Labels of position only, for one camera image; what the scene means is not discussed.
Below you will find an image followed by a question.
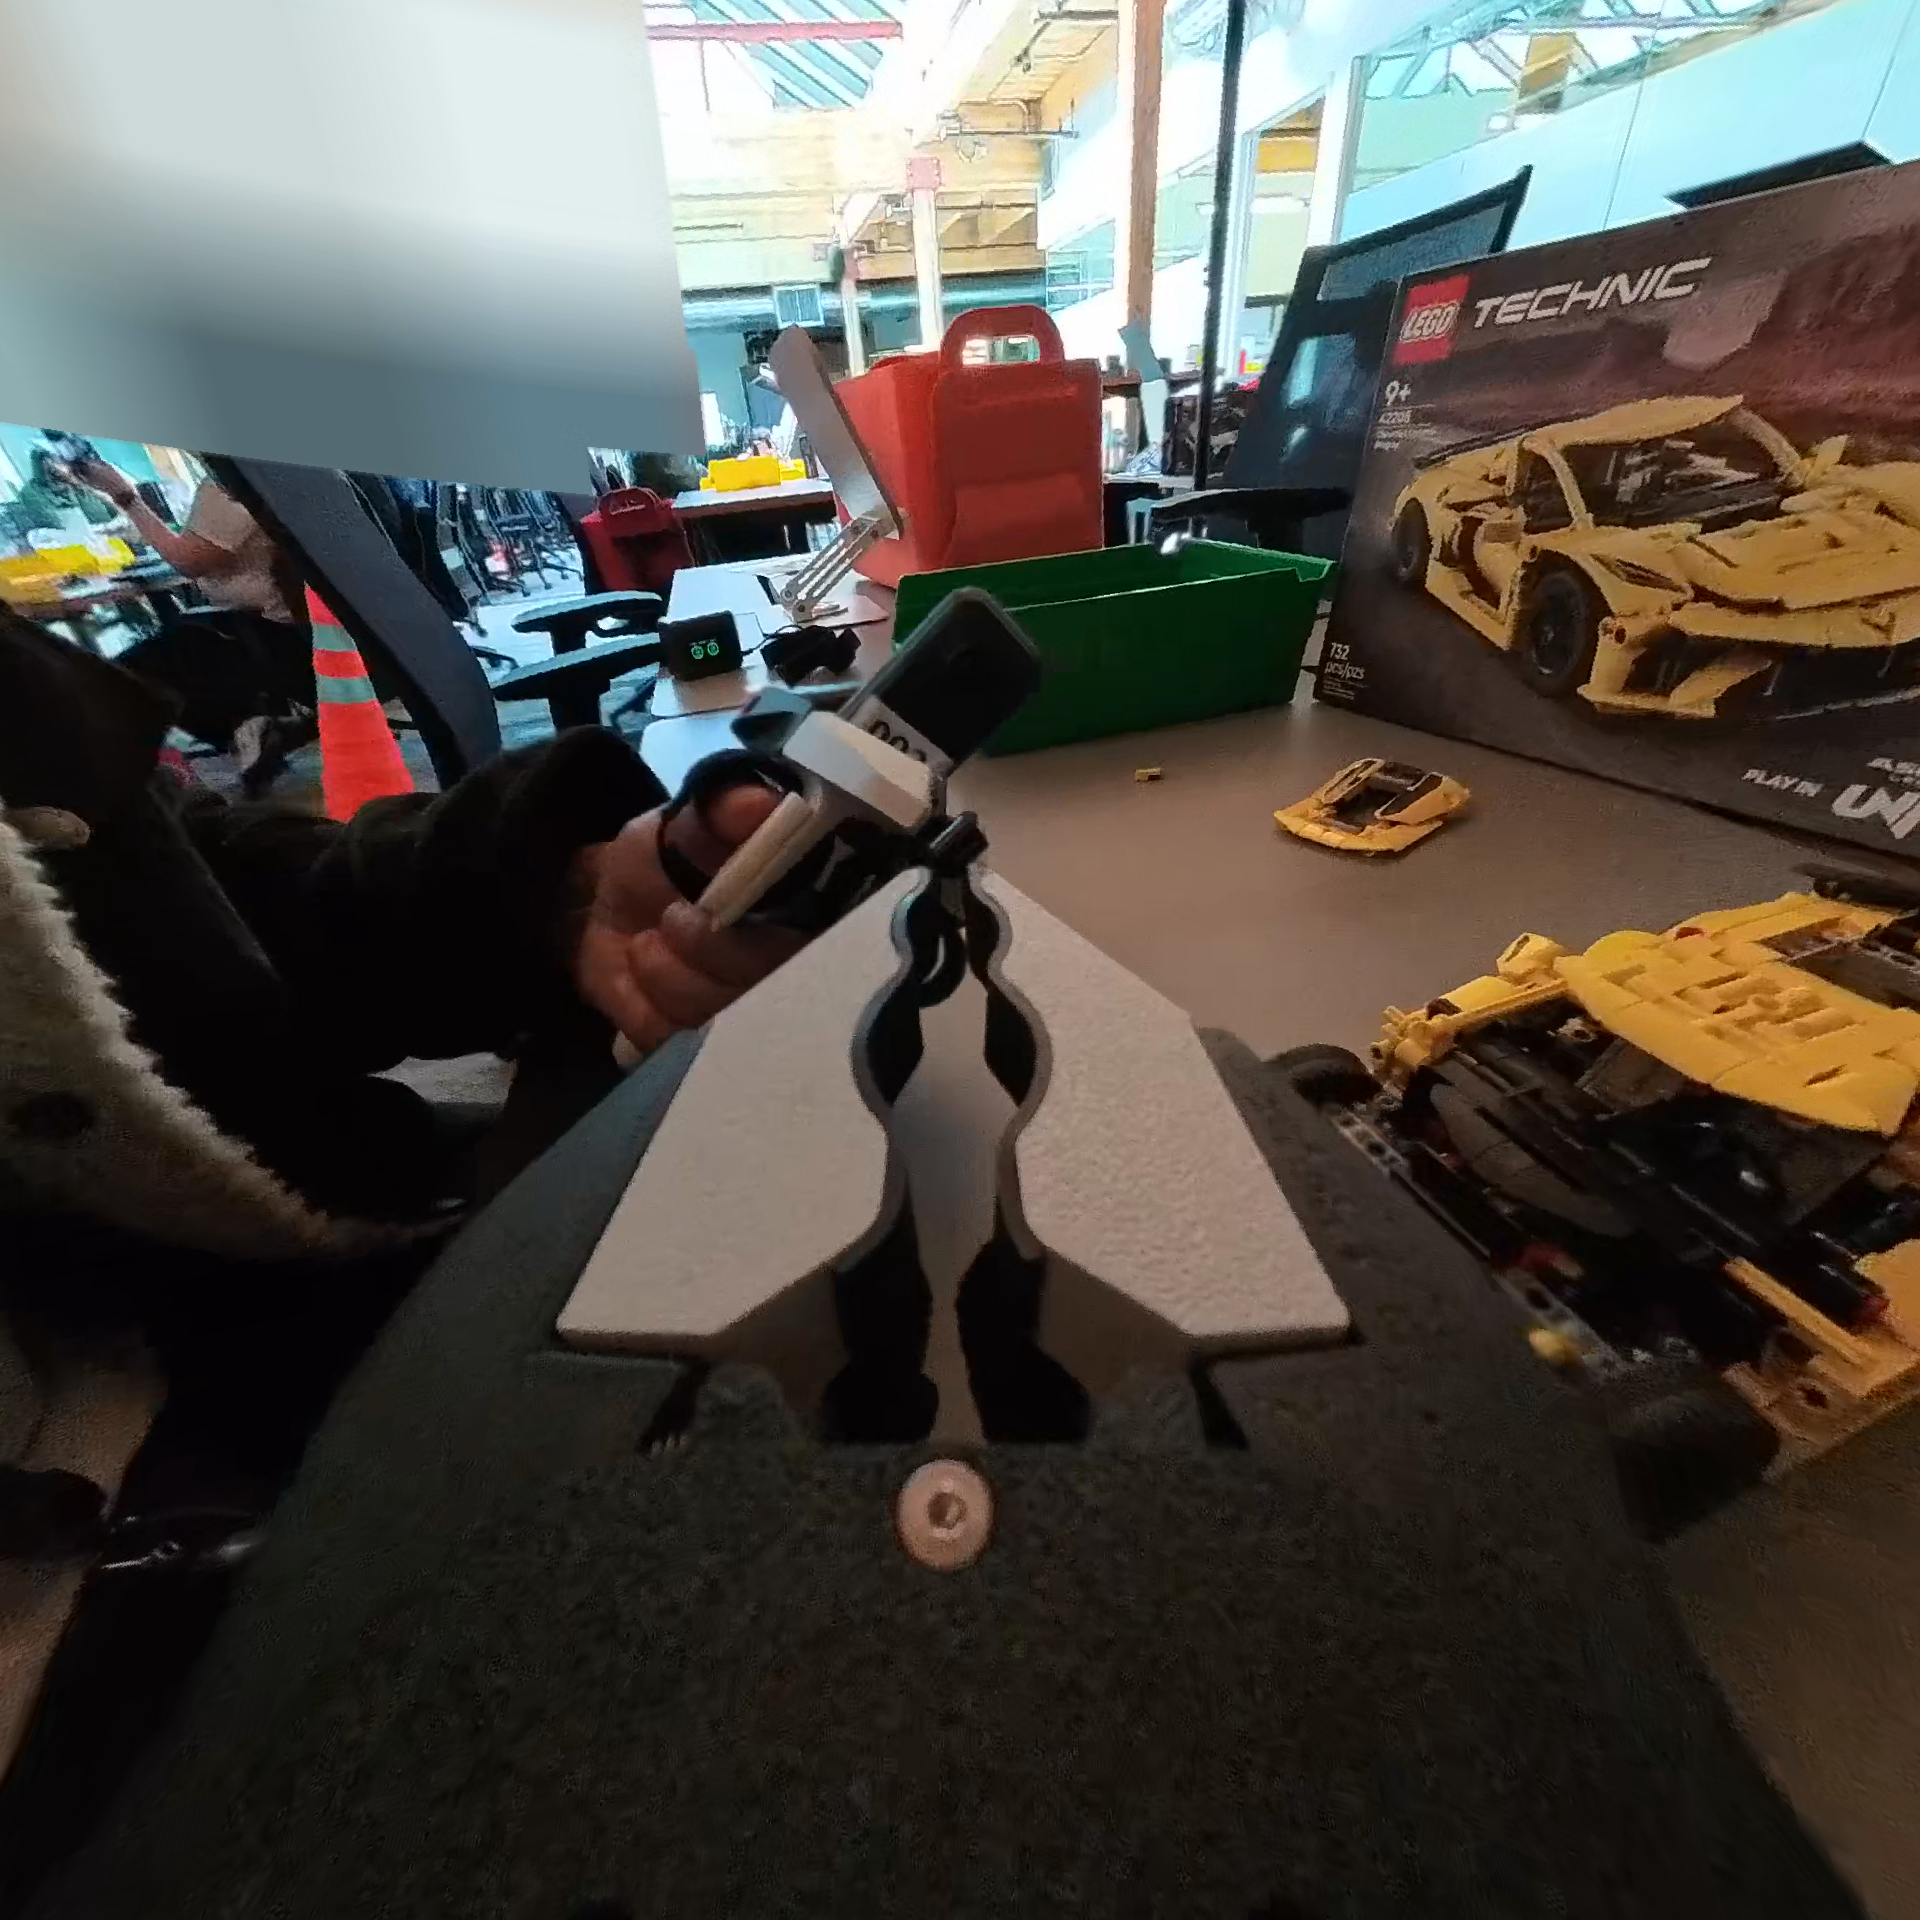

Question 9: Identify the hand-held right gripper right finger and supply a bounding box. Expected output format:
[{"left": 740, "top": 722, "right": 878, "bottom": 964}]
[{"left": 958, "top": 866, "right": 1354, "bottom": 1445}]

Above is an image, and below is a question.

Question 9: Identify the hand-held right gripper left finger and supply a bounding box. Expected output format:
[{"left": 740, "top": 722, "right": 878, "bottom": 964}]
[{"left": 554, "top": 871, "right": 950, "bottom": 1445}]

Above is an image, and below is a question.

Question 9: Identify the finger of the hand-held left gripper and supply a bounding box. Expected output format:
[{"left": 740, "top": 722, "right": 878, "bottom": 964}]
[{"left": 767, "top": 719, "right": 975, "bottom": 865}]

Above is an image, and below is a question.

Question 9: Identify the small black brick assembly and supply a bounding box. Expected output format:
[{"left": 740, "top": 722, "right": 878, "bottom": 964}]
[{"left": 901, "top": 810, "right": 994, "bottom": 1011}]

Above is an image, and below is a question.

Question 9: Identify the person's left forearm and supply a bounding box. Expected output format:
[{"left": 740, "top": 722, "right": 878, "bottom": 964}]
[{"left": 270, "top": 727, "right": 669, "bottom": 1075}]

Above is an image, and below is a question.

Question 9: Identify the grey desk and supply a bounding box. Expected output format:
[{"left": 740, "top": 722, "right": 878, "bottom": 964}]
[{"left": 638, "top": 562, "right": 1920, "bottom": 1920}]

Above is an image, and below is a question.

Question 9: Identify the person's left hand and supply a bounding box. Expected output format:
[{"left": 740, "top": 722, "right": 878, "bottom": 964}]
[{"left": 568, "top": 780, "right": 823, "bottom": 1059}]

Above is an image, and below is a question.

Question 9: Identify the green plastic bin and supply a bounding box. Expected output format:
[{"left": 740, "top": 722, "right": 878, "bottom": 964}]
[{"left": 892, "top": 544, "right": 1336, "bottom": 759}]

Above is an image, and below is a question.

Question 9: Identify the silver laptop stand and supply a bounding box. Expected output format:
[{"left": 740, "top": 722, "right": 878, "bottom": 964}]
[{"left": 766, "top": 323, "right": 905, "bottom": 619}]

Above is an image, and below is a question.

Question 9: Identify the dark red bag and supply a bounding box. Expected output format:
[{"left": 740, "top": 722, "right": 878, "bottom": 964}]
[{"left": 575, "top": 487, "right": 696, "bottom": 595}]

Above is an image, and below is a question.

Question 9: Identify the yellow brick car roof panel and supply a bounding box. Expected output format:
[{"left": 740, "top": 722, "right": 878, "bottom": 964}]
[{"left": 1271, "top": 756, "right": 1474, "bottom": 859}]

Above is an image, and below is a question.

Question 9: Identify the black mesh office chair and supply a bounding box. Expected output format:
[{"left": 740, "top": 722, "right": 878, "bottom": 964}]
[{"left": 1146, "top": 164, "right": 1536, "bottom": 559}]

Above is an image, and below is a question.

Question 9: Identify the orange traffic cone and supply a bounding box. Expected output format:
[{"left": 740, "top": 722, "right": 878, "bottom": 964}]
[{"left": 303, "top": 586, "right": 415, "bottom": 823}]

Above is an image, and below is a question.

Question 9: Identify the black pole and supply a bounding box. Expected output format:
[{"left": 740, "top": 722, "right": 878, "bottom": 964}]
[{"left": 1198, "top": 0, "right": 1250, "bottom": 501}]

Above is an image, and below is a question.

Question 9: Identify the yellow brick car model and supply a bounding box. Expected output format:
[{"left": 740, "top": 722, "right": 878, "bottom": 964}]
[{"left": 1276, "top": 892, "right": 1920, "bottom": 1465}]

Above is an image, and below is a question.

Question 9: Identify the person's black fleece-lined jacket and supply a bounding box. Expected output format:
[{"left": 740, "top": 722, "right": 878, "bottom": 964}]
[{"left": 0, "top": 600, "right": 663, "bottom": 1652}]

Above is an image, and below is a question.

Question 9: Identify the toy car set box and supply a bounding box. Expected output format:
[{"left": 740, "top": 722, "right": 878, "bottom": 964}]
[{"left": 1317, "top": 159, "right": 1920, "bottom": 859}]

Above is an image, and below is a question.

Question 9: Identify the red handled storage bag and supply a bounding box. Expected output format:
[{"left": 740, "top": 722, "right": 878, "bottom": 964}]
[{"left": 830, "top": 305, "right": 1106, "bottom": 589}]

